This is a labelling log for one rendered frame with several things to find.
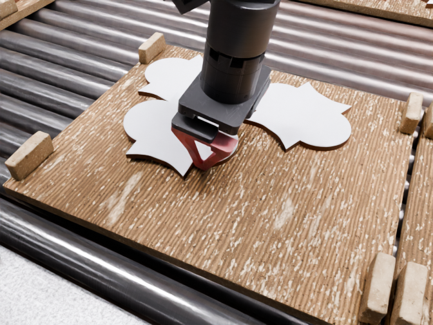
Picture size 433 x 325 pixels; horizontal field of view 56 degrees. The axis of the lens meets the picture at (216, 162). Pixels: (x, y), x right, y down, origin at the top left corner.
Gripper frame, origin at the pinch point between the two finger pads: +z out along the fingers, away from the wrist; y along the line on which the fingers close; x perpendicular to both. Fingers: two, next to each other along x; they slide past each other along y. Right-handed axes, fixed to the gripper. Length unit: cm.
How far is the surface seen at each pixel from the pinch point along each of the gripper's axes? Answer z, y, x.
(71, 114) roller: 8.3, -0.7, -22.3
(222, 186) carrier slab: 0.2, 5.3, 3.3
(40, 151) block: 2.1, 10.1, -17.5
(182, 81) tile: 2.6, -9.9, -9.3
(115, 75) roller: 8.1, -11.0, -21.4
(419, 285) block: -6.4, 10.8, 22.8
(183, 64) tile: 3.1, -13.9, -11.1
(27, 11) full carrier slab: 12, -21, -47
